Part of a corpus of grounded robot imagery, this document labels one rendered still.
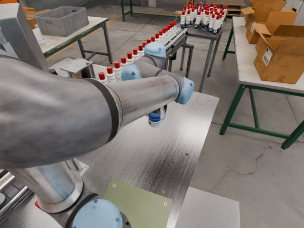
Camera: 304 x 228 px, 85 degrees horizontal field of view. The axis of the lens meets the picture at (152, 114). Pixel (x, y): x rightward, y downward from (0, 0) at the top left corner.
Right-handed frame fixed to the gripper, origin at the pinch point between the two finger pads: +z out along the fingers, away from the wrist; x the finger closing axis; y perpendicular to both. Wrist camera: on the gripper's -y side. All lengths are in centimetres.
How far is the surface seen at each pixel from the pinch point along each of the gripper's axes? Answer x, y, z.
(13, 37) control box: -27, 28, -43
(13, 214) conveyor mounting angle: -42, 54, 17
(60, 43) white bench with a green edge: -151, -103, 20
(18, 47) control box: -27, 28, -41
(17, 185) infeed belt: -46, 46, 12
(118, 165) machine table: -11.4, 22.4, 16.9
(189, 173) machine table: 22.2, 15.7, 16.8
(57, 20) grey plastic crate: -163, -123, 1
